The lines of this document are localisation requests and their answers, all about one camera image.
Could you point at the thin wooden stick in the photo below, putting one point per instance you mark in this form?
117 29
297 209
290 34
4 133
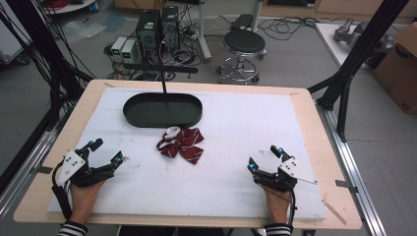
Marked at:
334 212

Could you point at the white foam mat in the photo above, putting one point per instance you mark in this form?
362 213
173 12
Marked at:
223 157

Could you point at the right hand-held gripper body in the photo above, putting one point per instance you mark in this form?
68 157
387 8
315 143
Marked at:
285 173

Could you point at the brown cardboard box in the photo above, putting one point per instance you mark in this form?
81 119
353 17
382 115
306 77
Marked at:
398 75

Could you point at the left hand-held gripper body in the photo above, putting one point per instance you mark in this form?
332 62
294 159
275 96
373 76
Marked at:
73 165

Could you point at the black computer tower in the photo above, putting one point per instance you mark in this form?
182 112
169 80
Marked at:
170 26
148 29

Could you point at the aluminium rail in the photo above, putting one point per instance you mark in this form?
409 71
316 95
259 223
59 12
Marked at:
26 164
357 183

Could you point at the black metal frame stand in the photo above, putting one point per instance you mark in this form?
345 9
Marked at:
360 49

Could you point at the red striped bow tie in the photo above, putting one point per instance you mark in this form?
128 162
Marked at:
183 146

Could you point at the black flat box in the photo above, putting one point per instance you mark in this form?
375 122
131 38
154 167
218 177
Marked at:
242 21

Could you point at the white round table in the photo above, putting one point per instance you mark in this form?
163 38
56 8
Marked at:
69 5

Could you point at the black T-shaped stand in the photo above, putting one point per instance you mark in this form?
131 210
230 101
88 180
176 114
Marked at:
160 69

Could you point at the grey tape piece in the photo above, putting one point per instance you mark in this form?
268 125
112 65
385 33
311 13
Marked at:
44 169
346 185

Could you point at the wooden table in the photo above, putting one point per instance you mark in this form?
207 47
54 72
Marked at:
314 131

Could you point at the person's left hand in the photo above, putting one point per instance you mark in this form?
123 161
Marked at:
83 198

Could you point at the white power supply unit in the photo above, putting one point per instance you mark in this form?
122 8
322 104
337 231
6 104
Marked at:
129 51
118 48

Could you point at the black oval tray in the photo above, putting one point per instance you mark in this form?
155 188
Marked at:
163 111

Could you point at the black round stool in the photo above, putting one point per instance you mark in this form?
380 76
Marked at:
244 42

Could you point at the person's right hand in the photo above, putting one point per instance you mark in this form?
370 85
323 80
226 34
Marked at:
277 205

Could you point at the white desk leg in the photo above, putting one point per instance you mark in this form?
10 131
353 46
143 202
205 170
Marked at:
203 36

